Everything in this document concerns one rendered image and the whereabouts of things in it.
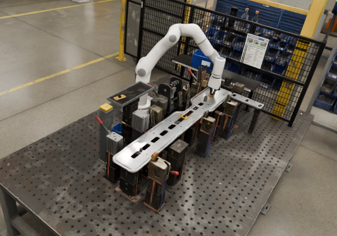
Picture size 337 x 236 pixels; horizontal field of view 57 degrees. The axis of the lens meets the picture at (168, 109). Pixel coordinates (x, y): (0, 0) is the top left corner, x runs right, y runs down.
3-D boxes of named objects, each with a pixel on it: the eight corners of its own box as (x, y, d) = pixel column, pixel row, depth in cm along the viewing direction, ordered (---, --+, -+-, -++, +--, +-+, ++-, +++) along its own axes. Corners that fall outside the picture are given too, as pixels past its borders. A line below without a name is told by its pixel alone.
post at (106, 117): (105, 164, 221) (106, 113, 198) (97, 159, 224) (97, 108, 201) (112, 159, 226) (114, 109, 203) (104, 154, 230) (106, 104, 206)
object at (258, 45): (260, 70, 290) (270, 38, 274) (238, 62, 299) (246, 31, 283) (261, 69, 291) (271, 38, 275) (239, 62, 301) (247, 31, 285)
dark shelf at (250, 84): (251, 93, 280) (253, 90, 278) (170, 61, 317) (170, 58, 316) (260, 85, 296) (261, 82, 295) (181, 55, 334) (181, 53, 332)
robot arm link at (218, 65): (211, 69, 259) (212, 74, 251) (215, 54, 252) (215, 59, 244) (221, 71, 259) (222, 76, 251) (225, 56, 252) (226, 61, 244)
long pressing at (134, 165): (137, 177, 175) (137, 174, 174) (108, 158, 184) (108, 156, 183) (233, 93, 277) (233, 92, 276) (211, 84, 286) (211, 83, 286)
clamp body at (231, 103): (226, 141, 264) (236, 107, 245) (214, 135, 269) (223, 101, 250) (230, 136, 270) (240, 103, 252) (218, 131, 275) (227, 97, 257)
